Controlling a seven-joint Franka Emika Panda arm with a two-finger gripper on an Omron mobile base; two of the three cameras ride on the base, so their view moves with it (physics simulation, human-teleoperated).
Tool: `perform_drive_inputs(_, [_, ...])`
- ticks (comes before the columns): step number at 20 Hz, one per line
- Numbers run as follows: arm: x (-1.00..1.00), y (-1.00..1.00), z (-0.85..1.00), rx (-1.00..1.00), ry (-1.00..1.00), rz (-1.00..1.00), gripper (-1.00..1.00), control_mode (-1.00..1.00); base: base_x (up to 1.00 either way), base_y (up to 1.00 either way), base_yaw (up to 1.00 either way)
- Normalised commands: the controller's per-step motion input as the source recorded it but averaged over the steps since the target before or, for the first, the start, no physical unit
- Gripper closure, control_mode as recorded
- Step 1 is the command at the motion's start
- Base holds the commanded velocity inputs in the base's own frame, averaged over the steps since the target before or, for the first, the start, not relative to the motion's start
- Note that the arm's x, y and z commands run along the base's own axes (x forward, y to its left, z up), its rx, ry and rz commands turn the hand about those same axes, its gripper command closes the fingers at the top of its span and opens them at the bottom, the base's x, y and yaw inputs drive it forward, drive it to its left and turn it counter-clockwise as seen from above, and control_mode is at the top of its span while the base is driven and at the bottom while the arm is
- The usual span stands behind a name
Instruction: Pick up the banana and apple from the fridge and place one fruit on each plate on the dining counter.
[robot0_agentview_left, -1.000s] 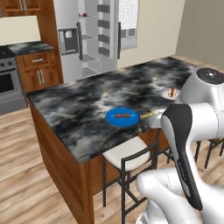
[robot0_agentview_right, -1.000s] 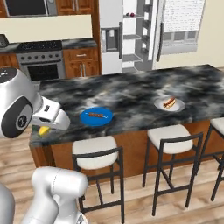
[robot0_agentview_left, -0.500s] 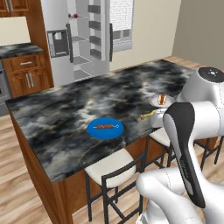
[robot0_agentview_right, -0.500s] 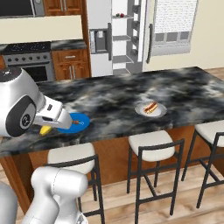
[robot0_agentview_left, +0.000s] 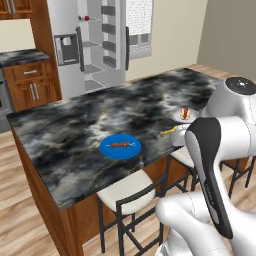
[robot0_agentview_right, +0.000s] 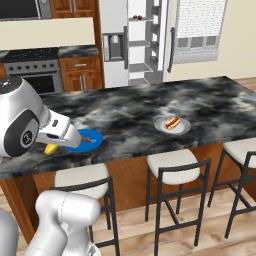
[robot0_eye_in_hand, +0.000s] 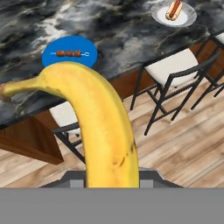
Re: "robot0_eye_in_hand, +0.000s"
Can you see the blue plate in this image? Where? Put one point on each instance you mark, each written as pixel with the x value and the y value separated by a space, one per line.
pixel 55 59

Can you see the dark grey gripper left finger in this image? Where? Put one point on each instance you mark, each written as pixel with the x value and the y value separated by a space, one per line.
pixel 71 178

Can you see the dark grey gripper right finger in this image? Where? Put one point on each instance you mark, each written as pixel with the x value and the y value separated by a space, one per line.
pixel 150 178

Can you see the meat kebab skewer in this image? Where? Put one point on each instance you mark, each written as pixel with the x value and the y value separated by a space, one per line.
pixel 68 53

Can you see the yellow banana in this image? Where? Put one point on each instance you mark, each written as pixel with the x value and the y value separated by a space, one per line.
pixel 102 122

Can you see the hot dog in bun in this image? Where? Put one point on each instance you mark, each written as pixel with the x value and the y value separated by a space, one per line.
pixel 174 10

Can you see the grey plate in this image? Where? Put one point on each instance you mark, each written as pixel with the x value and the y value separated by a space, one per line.
pixel 186 14

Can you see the black stool with white seat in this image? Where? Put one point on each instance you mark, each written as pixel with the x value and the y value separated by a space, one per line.
pixel 64 119
pixel 217 55
pixel 172 70

